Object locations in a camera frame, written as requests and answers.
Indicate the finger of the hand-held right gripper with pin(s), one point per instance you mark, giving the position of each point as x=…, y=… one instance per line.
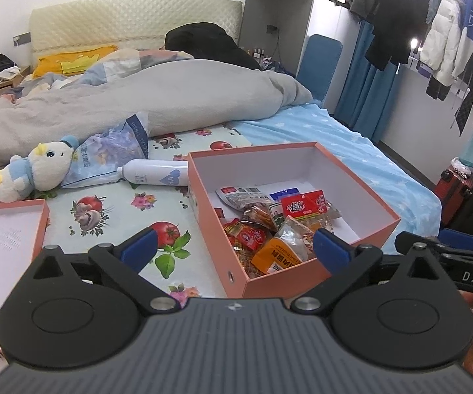
x=402, y=238
x=462, y=238

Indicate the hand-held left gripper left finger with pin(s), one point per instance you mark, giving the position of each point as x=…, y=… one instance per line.
x=140, y=248

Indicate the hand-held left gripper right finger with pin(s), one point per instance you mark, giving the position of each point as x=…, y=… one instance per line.
x=331, y=250

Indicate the small red snack packet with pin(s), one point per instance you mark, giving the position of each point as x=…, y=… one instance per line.
x=302, y=205

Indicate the orange snack packet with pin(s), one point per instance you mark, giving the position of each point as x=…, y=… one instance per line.
x=273, y=256

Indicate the pink cardboard box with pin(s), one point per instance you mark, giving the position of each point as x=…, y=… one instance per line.
x=269, y=285

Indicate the blue snack packet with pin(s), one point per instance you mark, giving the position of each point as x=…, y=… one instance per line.
x=283, y=195

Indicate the red foil snack packet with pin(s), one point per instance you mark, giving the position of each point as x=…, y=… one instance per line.
x=246, y=236

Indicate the white shrimp snack packet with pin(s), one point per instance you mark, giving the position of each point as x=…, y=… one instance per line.
x=244, y=199

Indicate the red suitcase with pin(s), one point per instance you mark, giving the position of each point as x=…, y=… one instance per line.
x=451, y=197

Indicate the floral printed cloth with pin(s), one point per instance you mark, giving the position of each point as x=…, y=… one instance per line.
x=109, y=213

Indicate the white spray bottle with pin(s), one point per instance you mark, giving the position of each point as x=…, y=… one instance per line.
x=150, y=172

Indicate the light blue plastic bag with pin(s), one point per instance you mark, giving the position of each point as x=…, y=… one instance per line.
x=105, y=152

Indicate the white and blue plush toy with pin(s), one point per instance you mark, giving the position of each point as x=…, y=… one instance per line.
x=43, y=168

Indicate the pink box lid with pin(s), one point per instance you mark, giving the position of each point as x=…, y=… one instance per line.
x=2, y=246

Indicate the grey blanket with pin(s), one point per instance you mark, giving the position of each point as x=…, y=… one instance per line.
x=179, y=94

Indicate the blue chair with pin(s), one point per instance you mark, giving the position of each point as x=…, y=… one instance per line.
x=322, y=61

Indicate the yellow pillow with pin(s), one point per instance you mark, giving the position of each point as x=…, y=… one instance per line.
x=68, y=63

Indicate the row of small bottles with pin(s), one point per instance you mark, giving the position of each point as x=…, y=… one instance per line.
x=259, y=54

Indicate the white and blue hanging jacket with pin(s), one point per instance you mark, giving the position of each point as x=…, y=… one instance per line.
x=449, y=28

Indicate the black clothing pile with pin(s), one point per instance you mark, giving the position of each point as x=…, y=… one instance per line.
x=207, y=41

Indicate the black hanging jacket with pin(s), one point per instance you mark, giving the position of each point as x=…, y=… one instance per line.
x=400, y=16

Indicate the cream quilted headboard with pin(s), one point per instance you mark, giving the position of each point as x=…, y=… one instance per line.
x=138, y=20

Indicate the white wardrobe cabinet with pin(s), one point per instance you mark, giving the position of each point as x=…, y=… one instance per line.
x=294, y=8

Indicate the black wall charger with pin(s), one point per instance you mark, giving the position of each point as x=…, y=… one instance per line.
x=272, y=29

